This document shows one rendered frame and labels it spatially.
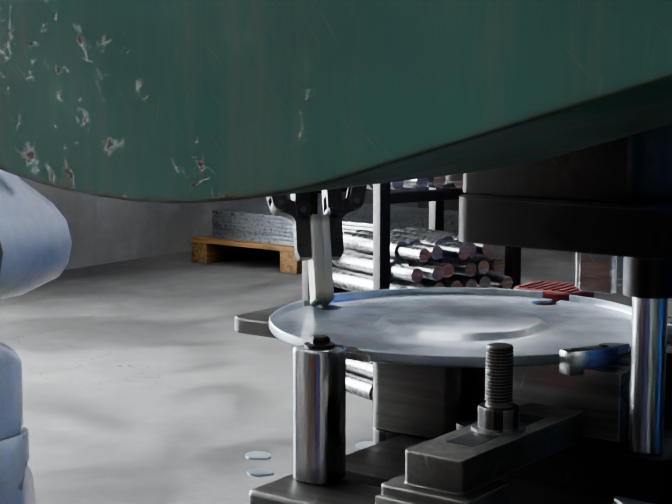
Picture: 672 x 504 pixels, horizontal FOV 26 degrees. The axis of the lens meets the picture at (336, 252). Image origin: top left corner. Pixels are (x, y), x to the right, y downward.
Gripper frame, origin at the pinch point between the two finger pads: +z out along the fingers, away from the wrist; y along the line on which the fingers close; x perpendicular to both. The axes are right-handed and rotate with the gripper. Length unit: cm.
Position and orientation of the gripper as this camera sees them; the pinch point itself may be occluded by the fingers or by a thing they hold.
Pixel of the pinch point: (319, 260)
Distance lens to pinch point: 117.4
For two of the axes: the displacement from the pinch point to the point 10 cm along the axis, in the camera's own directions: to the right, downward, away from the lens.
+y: -9.8, 0.2, -1.7
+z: 0.6, 9.8, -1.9
